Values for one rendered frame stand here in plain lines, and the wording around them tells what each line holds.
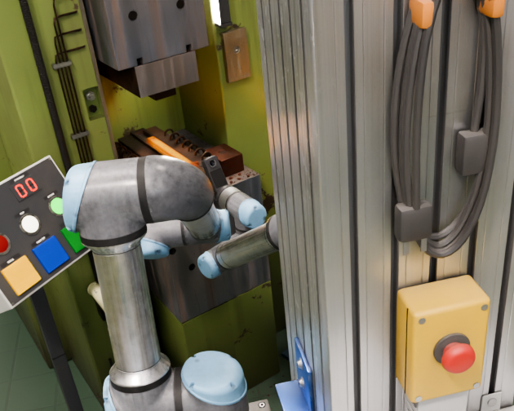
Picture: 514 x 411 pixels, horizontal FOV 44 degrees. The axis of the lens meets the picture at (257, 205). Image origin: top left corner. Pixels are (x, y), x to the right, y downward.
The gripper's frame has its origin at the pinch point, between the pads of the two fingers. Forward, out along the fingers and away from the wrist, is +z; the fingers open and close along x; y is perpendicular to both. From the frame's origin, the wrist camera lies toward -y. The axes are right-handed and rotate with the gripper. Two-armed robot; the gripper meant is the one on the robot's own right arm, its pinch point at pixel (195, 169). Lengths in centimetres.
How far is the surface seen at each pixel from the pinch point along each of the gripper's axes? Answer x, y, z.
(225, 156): 14.0, 2.0, 4.5
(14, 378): -68, 100, 66
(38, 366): -58, 100, 66
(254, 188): 19.4, 13.2, -3.3
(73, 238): -45.9, -1.1, -14.6
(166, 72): -3.1, -32.4, 2.6
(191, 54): 6.0, -35.6, 2.6
